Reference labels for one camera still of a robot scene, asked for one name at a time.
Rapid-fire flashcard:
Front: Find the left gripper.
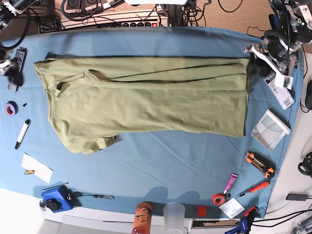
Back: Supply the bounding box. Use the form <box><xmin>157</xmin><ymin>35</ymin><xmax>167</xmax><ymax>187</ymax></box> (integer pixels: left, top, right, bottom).
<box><xmin>244</xmin><ymin>30</ymin><xmax>296</xmax><ymax>84</ymax></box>

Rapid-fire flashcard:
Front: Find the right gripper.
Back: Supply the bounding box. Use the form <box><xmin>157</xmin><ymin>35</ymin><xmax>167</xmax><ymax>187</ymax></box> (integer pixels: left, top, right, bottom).
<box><xmin>0</xmin><ymin>58</ymin><xmax>24</xmax><ymax>86</ymax></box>

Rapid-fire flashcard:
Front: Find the olive green t-shirt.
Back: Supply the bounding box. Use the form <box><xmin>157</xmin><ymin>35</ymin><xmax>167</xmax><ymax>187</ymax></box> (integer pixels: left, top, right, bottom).
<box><xmin>34</xmin><ymin>57</ymin><xmax>249</xmax><ymax>155</ymax></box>

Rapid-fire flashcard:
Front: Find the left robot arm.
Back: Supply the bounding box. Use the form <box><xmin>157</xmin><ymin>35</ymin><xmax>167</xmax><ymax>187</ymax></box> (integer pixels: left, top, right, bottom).
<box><xmin>244</xmin><ymin>0</ymin><xmax>312</xmax><ymax>90</ymax></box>

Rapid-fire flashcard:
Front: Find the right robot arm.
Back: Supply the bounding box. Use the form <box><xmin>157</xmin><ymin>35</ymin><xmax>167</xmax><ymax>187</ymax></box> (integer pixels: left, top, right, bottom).
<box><xmin>0</xmin><ymin>0</ymin><xmax>31</xmax><ymax>86</ymax></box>

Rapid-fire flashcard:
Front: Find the grey remote control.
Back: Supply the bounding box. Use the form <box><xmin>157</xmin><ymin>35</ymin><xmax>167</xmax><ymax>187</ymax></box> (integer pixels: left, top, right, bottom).
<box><xmin>8</xmin><ymin>47</ymin><xmax>28</xmax><ymax>93</ymax></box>

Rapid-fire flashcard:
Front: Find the purple tape roll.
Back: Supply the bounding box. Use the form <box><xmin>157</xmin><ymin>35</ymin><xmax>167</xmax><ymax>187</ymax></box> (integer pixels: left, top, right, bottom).
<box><xmin>5</xmin><ymin>101</ymin><xmax>18</xmax><ymax>117</ymax></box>

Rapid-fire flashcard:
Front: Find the orange black clamp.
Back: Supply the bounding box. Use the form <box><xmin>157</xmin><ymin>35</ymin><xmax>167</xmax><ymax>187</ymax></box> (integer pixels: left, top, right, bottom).
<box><xmin>290</xmin><ymin>53</ymin><xmax>298</xmax><ymax>70</ymax></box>

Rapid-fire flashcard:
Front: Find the white marker pen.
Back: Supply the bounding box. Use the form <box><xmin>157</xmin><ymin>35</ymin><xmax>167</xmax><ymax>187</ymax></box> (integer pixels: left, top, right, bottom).
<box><xmin>15</xmin><ymin>119</ymin><xmax>31</xmax><ymax>149</ymax></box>

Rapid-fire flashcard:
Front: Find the black computer mouse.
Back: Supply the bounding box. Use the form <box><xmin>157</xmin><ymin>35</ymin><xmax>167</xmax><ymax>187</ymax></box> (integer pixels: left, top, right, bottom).
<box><xmin>304</xmin><ymin>80</ymin><xmax>312</xmax><ymax>110</ymax></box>

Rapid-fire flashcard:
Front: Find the white paper card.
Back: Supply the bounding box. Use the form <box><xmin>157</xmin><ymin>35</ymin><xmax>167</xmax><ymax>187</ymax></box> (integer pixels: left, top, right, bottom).
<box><xmin>21</xmin><ymin>153</ymin><xmax>53</xmax><ymax>183</ymax></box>

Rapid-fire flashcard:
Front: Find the small gold battery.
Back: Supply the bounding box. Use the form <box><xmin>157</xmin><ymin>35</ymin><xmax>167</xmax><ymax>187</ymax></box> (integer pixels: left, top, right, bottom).
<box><xmin>24</xmin><ymin>170</ymin><xmax>35</xmax><ymax>175</ymax></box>

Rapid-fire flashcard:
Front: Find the orange black utility knife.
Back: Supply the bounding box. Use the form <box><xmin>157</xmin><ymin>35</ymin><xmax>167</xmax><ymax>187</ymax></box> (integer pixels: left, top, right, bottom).
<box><xmin>245</xmin><ymin>152</ymin><xmax>275</xmax><ymax>179</ymax></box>

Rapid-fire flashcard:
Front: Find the black power strip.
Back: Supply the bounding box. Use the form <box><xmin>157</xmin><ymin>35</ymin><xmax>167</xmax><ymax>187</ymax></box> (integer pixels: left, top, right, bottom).
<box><xmin>121</xmin><ymin>20</ymin><xmax>168</xmax><ymax>27</ymax></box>

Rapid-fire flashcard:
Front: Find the pink glue tube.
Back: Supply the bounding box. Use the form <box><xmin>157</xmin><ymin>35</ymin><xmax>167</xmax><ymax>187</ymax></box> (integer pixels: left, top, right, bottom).
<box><xmin>223</xmin><ymin>174</ymin><xmax>239</xmax><ymax>194</ymax></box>

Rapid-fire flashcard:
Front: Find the black zip tie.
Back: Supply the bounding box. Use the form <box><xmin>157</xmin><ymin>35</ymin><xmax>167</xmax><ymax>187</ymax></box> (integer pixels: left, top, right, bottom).
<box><xmin>43</xmin><ymin>182</ymin><xmax>69</xmax><ymax>191</ymax></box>

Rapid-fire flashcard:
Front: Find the blue table cloth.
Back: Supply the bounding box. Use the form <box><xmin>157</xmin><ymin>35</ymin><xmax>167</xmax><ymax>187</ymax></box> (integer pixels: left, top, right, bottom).
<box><xmin>0</xmin><ymin>27</ymin><xmax>304</xmax><ymax>214</ymax></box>

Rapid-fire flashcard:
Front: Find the blue box with knob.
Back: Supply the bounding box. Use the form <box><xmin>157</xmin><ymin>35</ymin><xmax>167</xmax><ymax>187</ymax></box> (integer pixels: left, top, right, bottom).
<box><xmin>41</xmin><ymin>185</ymin><xmax>75</xmax><ymax>213</ymax></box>

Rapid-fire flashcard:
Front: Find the black power adapter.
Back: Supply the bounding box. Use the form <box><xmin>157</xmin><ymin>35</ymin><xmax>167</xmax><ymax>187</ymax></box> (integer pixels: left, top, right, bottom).
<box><xmin>286</xmin><ymin>193</ymin><xmax>309</xmax><ymax>201</ymax></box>

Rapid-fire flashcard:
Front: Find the orange tape roll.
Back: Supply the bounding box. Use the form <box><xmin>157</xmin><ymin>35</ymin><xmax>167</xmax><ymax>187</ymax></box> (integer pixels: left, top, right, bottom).
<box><xmin>212</xmin><ymin>194</ymin><xmax>227</xmax><ymax>206</ymax></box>

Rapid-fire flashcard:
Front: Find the white square card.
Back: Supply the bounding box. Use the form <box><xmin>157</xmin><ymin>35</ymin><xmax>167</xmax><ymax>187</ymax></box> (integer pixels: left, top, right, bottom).
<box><xmin>219</xmin><ymin>197</ymin><xmax>245</xmax><ymax>219</ymax></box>

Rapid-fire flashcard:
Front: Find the blue bar clamp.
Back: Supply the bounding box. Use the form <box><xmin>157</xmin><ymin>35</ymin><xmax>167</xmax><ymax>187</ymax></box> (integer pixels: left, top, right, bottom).
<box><xmin>225</xmin><ymin>206</ymin><xmax>258</xmax><ymax>234</ymax></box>

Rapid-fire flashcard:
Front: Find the frosted plastic cup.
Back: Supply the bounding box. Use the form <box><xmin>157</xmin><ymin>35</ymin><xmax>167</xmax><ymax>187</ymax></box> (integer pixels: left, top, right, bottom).
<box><xmin>163</xmin><ymin>202</ymin><xmax>185</xmax><ymax>234</ymax></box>

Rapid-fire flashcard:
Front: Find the orange drink can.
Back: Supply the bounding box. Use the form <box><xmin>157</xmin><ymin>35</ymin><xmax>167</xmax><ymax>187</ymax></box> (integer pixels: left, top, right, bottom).
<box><xmin>132</xmin><ymin>202</ymin><xmax>153</xmax><ymax>234</ymax></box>

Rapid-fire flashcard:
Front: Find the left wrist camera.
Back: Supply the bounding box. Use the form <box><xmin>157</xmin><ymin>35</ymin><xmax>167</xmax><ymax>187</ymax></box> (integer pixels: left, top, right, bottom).
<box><xmin>274</xmin><ymin>73</ymin><xmax>293</xmax><ymax>90</ymax></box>

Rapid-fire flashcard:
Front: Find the orange handled screwdriver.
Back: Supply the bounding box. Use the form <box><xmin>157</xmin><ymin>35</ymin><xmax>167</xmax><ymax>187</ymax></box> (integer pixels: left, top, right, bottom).
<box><xmin>236</xmin><ymin>181</ymin><xmax>270</xmax><ymax>198</ymax></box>

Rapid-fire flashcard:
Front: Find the black lanyard with carabiner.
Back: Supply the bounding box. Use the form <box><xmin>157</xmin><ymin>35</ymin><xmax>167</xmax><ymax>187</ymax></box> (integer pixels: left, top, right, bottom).
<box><xmin>73</xmin><ymin>191</ymin><xmax>115</xmax><ymax>200</ymax></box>

